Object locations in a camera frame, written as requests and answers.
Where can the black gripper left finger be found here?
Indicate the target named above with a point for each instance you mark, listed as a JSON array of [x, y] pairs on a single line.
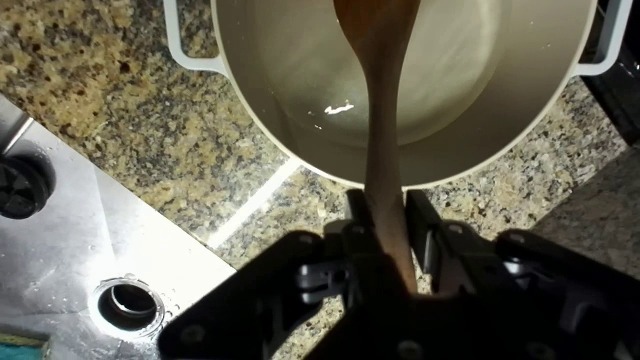
[[266, 300]]

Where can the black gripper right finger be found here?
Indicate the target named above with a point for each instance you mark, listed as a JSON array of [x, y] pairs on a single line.
[[533, 286]]

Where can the wooden spoon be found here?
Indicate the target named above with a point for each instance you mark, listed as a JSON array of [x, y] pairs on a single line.
[[385, 100]]

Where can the stainless steel sink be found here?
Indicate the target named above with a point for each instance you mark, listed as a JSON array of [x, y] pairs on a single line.
[[72, 247]]

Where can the black electric stove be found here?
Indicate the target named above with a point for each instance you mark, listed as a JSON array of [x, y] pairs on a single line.
[[621, 87]]

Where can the teal sponge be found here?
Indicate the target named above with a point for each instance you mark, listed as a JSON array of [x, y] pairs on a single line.
[[20, 349]]

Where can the black sink stopper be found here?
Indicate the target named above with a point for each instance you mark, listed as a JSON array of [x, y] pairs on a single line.
[[20, 187]]

